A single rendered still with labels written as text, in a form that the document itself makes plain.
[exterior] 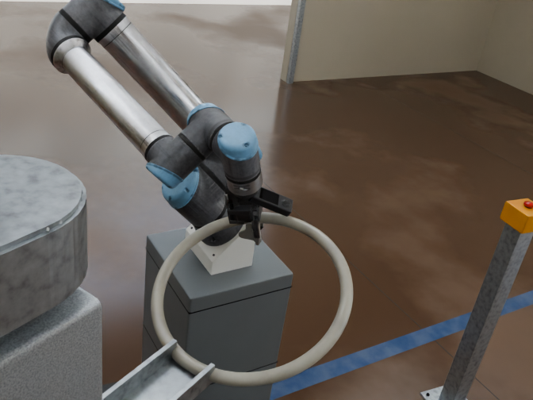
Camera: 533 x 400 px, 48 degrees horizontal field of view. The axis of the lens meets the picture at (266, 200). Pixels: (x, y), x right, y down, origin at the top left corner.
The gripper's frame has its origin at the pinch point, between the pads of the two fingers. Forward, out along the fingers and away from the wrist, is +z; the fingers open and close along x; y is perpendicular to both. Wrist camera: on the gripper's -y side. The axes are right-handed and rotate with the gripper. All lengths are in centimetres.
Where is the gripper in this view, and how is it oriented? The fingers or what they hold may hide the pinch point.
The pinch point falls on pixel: (260, 234)
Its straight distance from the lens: 166.5
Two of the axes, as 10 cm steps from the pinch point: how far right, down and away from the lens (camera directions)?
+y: -9.9, -0.1, 1.2
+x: -0.9, 7.4, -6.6
